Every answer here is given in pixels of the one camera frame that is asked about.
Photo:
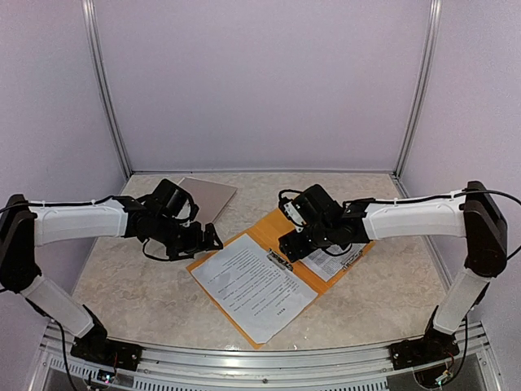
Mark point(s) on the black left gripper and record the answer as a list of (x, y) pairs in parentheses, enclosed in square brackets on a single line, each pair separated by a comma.
[(195, 243)]

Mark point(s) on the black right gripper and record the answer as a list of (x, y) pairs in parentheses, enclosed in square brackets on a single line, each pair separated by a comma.
[(291, 246)]

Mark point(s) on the orange book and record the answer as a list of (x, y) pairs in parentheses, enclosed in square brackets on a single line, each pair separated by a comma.
[(266, 233)]

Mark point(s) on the pink file folder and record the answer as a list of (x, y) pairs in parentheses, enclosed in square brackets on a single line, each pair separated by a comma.
[(211, 197)]

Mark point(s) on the white printed sheet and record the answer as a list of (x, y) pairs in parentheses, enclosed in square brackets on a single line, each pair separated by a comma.
[(259, 296)]

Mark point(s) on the orange folder edge clip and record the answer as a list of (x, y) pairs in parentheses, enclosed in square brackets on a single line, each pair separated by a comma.
[(351, 257)]

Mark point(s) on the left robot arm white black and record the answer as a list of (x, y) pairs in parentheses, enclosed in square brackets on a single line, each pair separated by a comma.
[(168, 219)]

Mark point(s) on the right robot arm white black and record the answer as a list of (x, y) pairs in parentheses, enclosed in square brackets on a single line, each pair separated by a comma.
[(470, 213)]

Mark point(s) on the orange folder centre clip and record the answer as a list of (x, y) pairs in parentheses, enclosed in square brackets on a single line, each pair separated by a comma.
[(279, 261)]

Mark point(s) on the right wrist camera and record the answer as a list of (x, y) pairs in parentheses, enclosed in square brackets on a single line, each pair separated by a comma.
[(304, 208)]

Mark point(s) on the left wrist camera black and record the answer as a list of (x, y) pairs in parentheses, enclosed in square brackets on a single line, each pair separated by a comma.
[(175, 202)]

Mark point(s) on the left aluminium frame post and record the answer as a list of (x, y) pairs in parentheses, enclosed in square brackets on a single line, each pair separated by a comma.
[(96, 54)]

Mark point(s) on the aluminium frame post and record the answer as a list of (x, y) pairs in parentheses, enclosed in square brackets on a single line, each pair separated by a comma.
[(420, 91), (96, 54)]

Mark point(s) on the front aluminium rail base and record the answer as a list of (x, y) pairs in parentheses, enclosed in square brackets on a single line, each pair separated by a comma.
[(164, 367)]

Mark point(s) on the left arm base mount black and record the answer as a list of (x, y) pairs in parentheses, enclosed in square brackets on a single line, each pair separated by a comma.
[(96, 347)]

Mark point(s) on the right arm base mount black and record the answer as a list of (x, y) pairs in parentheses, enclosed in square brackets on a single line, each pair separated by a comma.
[(431, 347)]

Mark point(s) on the right aluminium frame post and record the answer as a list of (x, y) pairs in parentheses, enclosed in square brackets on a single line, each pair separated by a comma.
[(420, 91)]

